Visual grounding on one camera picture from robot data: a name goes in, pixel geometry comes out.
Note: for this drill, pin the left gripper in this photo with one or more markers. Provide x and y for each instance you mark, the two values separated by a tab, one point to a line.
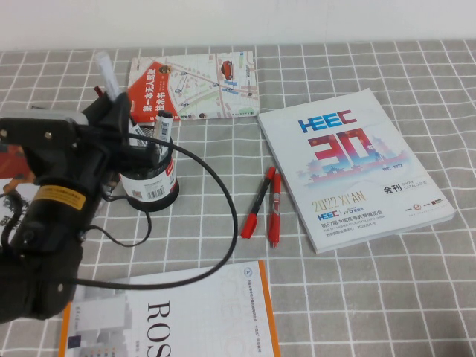
82	156

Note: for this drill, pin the all-white marker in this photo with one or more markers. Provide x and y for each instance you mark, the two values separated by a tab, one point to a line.
106	74

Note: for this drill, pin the black marker with red caps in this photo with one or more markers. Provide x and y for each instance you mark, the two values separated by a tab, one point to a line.
250	225

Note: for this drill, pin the red pen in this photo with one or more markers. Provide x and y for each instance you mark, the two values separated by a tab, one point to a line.
274	219

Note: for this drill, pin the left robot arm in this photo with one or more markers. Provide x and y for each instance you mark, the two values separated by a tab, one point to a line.
37	282

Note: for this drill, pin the black mesh pen holder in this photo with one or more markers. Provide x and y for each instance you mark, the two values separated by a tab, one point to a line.
148	202

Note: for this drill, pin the dark red pencil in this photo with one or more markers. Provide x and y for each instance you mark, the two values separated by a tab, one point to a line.
97	90

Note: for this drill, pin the black-capped white marker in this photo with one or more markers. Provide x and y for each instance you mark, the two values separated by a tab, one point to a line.
137	128
168	124
158	128

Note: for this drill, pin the brown and black booklet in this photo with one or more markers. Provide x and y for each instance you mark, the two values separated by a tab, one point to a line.
111	187

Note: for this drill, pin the book with street map cover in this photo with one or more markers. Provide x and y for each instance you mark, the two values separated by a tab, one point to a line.
201	85

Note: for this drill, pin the orange-edged white ROS book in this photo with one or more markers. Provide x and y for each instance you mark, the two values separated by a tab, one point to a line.
204	316

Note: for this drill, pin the white HEEC show catalogue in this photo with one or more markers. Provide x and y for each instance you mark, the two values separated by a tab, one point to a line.
372	223

